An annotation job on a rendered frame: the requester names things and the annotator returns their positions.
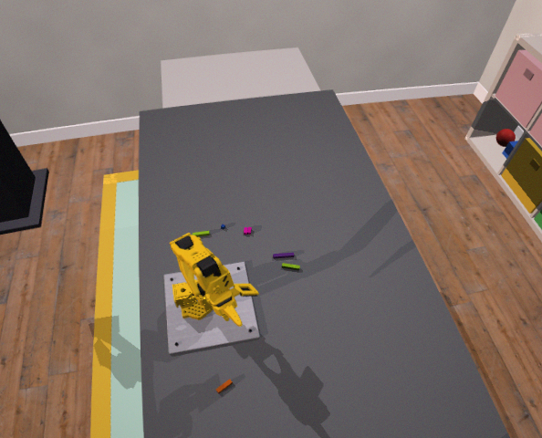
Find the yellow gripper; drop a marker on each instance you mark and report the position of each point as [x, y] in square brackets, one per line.
[224, 303]

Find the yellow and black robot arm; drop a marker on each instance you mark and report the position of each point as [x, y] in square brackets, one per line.
[212, 276]

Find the orange rod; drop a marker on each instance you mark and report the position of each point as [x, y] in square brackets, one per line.
[224, 386]

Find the purple rod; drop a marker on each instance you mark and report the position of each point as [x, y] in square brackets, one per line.
[283, 255]

